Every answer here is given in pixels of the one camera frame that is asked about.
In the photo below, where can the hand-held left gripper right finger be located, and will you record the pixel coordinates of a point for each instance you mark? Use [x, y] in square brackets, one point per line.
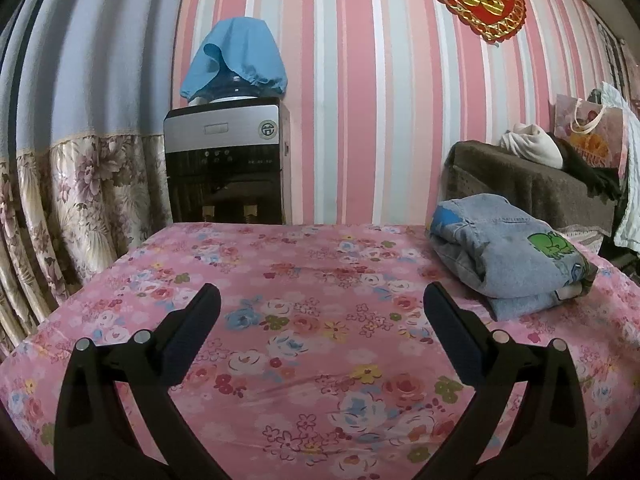
[452, 330]

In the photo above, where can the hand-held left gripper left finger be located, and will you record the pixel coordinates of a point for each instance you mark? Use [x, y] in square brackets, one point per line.
[187, 335]

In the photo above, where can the blue denim jacket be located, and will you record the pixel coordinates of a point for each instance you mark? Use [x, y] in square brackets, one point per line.
[500, 260]

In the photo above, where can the pink floral bed sheet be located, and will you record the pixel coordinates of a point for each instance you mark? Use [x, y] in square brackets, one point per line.
[300, 285]

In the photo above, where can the grey patterned cover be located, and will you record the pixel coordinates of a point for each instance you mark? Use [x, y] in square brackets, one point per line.
[587, 237]

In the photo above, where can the brown blanket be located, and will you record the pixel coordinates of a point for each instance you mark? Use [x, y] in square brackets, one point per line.
[530, 185]

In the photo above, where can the black silver water dispenser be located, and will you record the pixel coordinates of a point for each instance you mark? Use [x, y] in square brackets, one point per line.
[220, 170]

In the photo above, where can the white cloth bundle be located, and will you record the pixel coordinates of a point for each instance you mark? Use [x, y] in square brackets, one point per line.
[530, 142]

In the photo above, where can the white fabric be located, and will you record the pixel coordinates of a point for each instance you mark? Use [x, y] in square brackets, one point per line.
[629, 220]

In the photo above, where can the black cloth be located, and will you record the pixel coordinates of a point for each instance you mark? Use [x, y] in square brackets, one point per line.
[595, 177]

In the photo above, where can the pink gift bag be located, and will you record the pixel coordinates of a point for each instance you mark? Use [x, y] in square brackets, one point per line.
[595, 145]

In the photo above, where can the water bottle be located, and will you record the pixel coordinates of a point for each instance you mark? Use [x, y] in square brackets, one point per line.
[232, 88]

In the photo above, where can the blue floral curtain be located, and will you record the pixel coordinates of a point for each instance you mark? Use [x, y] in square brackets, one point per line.
[65, 85]

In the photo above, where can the blue cloth cover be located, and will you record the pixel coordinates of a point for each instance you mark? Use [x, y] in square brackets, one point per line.
[240, 50]

